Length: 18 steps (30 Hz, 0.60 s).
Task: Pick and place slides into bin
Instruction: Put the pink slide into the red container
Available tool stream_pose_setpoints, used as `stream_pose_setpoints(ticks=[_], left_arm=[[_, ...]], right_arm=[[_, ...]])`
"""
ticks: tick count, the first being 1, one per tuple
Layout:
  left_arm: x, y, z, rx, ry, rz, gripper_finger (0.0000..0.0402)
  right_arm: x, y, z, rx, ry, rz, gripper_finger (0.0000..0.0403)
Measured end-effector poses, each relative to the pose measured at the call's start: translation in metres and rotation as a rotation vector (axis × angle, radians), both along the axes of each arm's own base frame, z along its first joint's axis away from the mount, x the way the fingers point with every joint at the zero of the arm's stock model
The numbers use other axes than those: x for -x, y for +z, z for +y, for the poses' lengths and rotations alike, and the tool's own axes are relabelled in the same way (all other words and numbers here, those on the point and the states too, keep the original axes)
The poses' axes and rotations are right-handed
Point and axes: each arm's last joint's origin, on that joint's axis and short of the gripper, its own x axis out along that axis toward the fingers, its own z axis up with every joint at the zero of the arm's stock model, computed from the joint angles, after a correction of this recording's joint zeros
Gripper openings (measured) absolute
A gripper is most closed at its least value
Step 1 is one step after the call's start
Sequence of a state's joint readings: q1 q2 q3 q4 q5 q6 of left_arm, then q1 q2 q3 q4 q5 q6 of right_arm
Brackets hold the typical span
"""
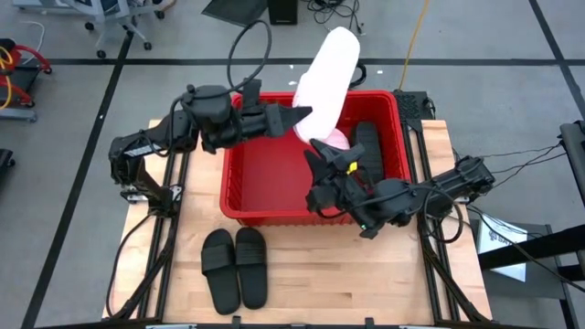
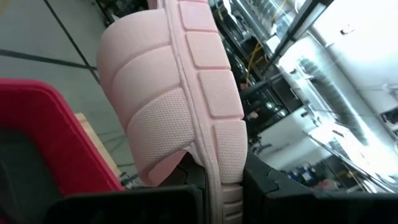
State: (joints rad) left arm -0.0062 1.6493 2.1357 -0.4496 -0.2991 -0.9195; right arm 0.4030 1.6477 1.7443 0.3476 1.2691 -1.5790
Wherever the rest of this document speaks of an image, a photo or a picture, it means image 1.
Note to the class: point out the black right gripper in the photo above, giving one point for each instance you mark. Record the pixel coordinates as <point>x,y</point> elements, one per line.
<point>336,194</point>

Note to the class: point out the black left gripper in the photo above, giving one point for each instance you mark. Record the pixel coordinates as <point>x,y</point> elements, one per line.
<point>260,122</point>

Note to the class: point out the black slide sandal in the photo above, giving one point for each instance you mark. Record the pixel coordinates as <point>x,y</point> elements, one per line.
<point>369,146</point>
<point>220,274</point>
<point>251,269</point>

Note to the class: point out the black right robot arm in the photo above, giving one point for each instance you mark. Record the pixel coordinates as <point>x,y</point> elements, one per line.
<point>457,180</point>

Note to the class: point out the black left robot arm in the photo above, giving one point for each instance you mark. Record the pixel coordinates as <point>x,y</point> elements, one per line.
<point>151,141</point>

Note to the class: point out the red plastic bin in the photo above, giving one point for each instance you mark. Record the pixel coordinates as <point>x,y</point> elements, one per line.
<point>269,183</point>

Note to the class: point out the small yellow tag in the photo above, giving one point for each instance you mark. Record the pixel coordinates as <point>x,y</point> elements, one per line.
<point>352,167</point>

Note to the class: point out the black perforated box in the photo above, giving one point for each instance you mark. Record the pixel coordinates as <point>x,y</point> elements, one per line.
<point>409,105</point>

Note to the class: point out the dark floor mat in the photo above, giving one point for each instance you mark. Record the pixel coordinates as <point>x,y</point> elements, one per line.
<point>237,10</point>

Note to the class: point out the white printed paper sheet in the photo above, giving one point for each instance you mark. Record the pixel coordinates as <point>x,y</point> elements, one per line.
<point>500,230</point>

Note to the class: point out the white rolling cart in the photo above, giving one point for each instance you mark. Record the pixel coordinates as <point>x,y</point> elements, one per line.
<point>114,18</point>

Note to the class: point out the black beam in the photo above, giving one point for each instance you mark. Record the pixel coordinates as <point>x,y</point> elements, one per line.
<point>539,247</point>

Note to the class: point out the black desk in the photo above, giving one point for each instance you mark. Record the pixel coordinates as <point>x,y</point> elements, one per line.
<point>575,155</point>

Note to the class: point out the black caster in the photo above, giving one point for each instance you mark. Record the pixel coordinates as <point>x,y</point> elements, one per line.
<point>5,160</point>

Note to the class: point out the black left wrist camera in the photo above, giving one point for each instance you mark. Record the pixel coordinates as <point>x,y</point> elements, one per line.
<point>252,93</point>

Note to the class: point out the black aluminium frame rails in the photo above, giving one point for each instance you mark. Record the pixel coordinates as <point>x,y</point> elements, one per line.
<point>161,301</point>
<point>426,274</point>

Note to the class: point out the black frame rail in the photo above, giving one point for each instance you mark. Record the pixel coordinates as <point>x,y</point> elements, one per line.
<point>320,326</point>

